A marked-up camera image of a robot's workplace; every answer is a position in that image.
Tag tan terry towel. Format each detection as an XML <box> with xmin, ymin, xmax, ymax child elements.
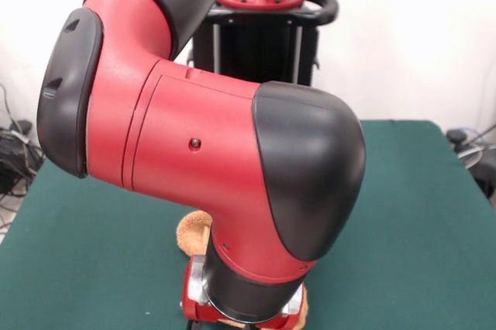
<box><xmin>176</xmin><ymin>209</ymin><xmax>312</xmax><ymax>325</ymax></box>

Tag tangled black cables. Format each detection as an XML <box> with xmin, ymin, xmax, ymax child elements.
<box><xmin>0</xmin><ymin>81</ymin><xmax>50</xmax><ymax>230</ymax></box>

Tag dark green table cloth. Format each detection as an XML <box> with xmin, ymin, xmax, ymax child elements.
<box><xmin>0</xmin><ymin>119</ymin><xmax>496</xmax><ymax>330</ymax></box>

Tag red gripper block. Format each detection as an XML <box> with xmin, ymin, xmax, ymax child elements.
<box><xmin>180</xmin><ymin>256</ymin><xmax>309</xmax><ymax>330</ymax></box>

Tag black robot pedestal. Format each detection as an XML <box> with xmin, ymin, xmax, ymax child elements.
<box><xmin>185</xmin><ymin>0</ymin><xmax>340</xmax><ymax>87</ymax></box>

